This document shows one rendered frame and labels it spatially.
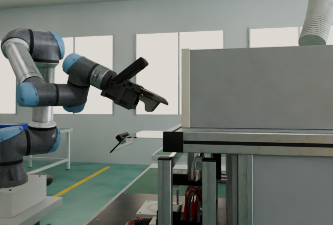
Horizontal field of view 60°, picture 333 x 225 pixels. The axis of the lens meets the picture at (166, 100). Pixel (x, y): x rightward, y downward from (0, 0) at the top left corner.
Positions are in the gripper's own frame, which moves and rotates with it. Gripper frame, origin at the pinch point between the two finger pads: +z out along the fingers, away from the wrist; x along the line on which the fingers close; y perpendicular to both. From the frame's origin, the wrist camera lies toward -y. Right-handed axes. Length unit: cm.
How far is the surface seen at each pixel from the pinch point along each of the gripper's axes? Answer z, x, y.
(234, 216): 28.5, 24.3, 14.6
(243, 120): 22.4, 14.2, -4.8
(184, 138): 11.8, 25.4, 4.0
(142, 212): 7.1, -14.4, 41.4
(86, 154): -187, -468, 199
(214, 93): 13.3, 14.2, -7.8
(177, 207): 17.2, 3.3, 26.9
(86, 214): -63, -203, 160
